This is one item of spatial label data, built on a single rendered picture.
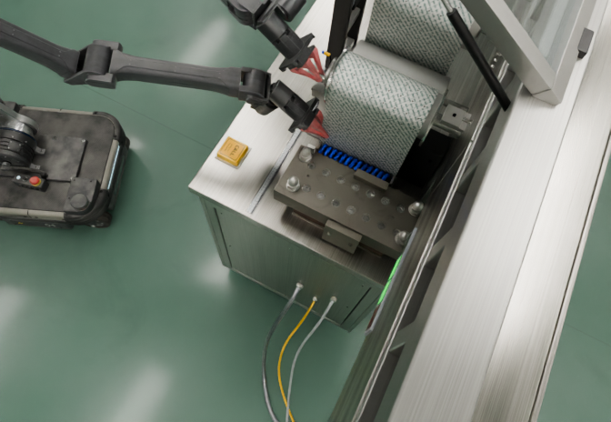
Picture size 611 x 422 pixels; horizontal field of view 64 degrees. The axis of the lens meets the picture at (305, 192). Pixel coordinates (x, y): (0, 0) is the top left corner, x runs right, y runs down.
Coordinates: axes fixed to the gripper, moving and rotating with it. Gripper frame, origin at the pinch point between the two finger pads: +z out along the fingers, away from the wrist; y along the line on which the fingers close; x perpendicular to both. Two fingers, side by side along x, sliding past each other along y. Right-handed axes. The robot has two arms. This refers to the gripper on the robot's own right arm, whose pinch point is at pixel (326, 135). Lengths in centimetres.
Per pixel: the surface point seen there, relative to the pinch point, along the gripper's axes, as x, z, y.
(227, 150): -25.7, -15.3, 11.0
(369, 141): 11.7, 6.8, 0.3
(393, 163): 11.5, 16.1, 0.3
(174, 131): -137, -23, -26
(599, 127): 58, 27, -6
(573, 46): 70, 1, 4
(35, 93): -175, -88, -10
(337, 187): 1.3, 10.0, 11.1
